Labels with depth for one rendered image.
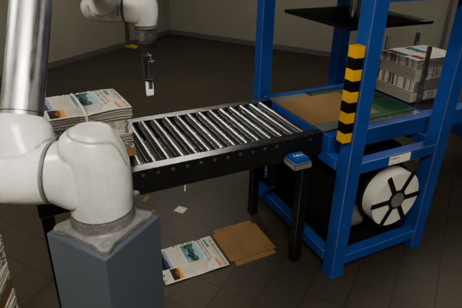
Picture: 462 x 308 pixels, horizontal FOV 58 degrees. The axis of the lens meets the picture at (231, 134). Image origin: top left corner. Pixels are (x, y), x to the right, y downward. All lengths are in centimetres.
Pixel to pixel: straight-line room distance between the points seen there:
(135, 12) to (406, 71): 167
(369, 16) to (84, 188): 133
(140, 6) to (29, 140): 81
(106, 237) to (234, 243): 162
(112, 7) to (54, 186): 87
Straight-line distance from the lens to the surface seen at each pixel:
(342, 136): 200
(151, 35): 174
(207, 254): 255
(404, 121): 247
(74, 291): 123
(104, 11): 171
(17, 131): 108
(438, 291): 263
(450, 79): 239
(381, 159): 223
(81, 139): 99
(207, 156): 186
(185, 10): 796
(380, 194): 241
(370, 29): 187
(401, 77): 277
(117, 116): 180
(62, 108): 186
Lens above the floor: 168
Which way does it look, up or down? 25 degrees down
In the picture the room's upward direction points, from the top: 1 degrees clockwise
